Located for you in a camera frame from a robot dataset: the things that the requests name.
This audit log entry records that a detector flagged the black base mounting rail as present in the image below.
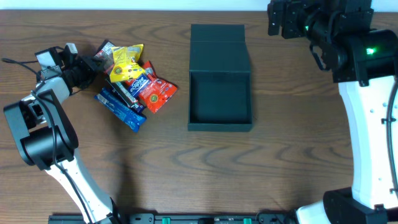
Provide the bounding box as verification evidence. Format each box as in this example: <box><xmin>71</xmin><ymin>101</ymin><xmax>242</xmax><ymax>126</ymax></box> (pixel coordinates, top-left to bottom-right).
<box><xmin>48</xmin><ymin>212</ymin><xmax>299</xmax><ymax>224</ymax></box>

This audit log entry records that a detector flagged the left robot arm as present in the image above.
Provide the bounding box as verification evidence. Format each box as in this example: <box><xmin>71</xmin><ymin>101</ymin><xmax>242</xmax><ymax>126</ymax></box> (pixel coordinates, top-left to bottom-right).
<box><xmin>4</xmin><ymin>43</ymin><xmax>126</xmax><ymax>223</ymax></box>

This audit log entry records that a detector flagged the black box with lid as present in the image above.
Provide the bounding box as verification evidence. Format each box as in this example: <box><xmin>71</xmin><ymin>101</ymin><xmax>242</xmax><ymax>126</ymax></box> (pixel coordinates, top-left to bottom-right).
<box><xmin>188</xmin><ymin>24</ymin><xmax>253</xmax><ymax>132</ymax></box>

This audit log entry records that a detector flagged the dark blue chocolate bar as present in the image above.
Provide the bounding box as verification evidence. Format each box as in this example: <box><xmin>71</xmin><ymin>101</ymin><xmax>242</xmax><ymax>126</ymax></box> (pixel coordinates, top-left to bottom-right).
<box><xmin>131</xmin><ymin>102</ymin><xmax>146</xmax><ymax>114</ymax></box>

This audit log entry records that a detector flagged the red snack packet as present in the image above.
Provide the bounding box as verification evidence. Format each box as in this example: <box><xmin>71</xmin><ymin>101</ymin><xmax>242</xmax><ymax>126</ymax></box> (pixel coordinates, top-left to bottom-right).
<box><xmin>125</xmin><ymin>60</ymin><xmax>178</xmax><ymax>114</ymax></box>

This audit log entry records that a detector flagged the dark snack packet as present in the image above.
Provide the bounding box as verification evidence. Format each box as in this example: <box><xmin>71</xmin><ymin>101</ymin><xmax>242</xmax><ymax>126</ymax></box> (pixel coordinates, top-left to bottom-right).
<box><xmin>94</xmin><ymin>39</ymin><xmax>114</xmax><ymax>75</ymax></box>

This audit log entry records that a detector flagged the green black candy bar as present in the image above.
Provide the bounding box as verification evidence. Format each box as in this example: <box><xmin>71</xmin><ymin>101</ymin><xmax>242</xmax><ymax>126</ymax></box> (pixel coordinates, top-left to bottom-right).
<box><xmin>105</xmin><ymin>77</ymin><xmax>138</xmax><ymax>108</ymax></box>

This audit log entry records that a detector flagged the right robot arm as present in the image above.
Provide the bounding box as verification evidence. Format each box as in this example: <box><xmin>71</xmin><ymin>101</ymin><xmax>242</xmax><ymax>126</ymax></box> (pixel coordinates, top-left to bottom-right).
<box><xmin>267</xmin><ymin>0</ymin><xmax>397</xmax><ymax>223</ymax></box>

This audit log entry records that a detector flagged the blue eclipse gum box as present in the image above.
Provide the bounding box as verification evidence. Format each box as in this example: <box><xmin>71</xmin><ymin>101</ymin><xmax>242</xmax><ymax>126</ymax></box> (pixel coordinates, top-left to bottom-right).
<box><xmin>128</xmin><ymin>73</ymin><xmax>151</xmax><ymax>98</ymax></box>

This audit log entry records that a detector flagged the blue cookie pack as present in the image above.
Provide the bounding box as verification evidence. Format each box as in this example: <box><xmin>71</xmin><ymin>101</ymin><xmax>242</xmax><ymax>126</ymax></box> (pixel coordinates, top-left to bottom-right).
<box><xmin>94</xmin><ymin>88</ymin><xmax>146</xmax><ymax>133</ymax></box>

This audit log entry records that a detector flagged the yellow snack packet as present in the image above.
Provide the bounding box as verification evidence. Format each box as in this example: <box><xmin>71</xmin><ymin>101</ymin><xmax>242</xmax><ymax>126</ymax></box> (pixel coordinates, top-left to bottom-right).
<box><xmin>109</xmin><ymin>44</ymin><xmax>144</xmax><ymax>83</ymax></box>

